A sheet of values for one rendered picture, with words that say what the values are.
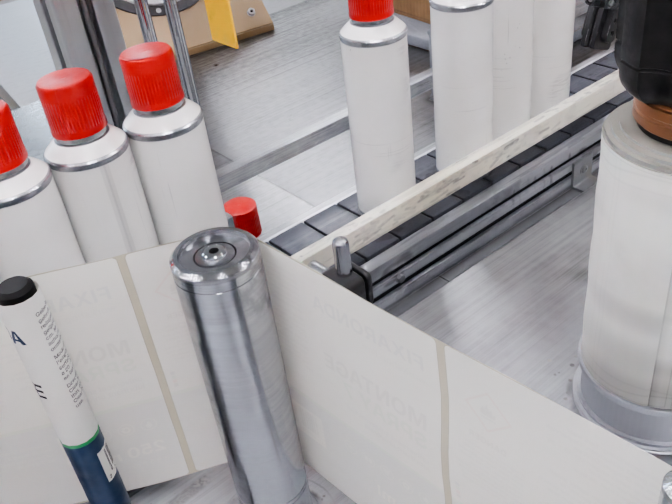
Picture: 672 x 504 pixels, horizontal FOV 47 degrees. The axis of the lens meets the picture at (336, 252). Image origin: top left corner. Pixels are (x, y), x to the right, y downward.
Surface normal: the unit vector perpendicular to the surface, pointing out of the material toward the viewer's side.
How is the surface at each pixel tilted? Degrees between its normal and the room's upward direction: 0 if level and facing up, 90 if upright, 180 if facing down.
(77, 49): 90
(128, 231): 90
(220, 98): 0
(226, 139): 0
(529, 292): 0
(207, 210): 90
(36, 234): 90
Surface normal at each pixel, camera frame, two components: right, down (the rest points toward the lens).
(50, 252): 0.69, 0.36
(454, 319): -0.11, -0.81
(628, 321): -0.70, 0.51
